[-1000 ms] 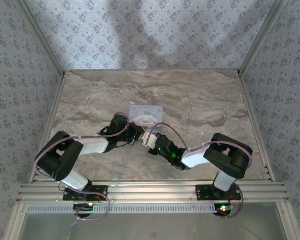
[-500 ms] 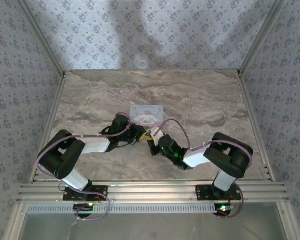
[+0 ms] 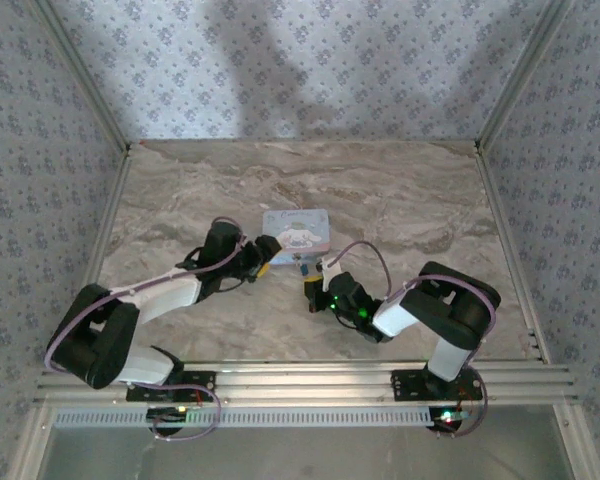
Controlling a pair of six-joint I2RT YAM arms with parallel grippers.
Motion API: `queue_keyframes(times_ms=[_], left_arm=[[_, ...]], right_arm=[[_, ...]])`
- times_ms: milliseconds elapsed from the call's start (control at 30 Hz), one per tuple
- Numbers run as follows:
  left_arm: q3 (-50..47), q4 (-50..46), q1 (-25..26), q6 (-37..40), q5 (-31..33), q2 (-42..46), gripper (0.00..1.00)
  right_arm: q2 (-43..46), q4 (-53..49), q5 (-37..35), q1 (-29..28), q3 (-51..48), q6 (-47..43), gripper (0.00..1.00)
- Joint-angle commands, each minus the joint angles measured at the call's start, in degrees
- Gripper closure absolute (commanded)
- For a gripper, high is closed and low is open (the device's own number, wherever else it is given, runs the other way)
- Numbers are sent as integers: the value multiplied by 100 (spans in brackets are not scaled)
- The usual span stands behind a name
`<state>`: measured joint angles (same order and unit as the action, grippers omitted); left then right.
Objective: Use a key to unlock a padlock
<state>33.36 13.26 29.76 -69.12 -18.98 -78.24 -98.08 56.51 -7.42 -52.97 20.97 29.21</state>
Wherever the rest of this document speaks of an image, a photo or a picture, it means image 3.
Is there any aluminium frame leg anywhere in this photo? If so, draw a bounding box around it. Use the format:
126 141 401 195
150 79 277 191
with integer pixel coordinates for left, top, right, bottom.
552 402 595 480
8 402 56 480

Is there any grey slotted cable duct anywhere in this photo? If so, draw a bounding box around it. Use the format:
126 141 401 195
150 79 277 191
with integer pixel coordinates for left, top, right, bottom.
53 405 446 430

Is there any control board with wires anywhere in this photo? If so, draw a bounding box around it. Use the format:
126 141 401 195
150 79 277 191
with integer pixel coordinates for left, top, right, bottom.
147 405 192 437
429 407 474 439

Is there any aluminium table side rail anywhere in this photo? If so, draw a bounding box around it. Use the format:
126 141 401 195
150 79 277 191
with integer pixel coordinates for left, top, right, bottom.
82 149 134 289
474 147 552 364

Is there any blue cartoon tin box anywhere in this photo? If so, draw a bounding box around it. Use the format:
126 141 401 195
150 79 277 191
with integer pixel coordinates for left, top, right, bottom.
261 208 332 267

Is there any aluminium corner post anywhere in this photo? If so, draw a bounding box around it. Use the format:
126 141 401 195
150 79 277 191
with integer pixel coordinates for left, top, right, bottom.
474 0 574 154
29 0 134 154

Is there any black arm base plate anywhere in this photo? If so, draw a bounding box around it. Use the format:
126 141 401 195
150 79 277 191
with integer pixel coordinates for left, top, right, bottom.
126 368 218 403
390 367 483 404

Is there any long aluminium base rail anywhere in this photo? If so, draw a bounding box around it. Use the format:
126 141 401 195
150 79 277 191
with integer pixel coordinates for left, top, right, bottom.
34 362 579 406

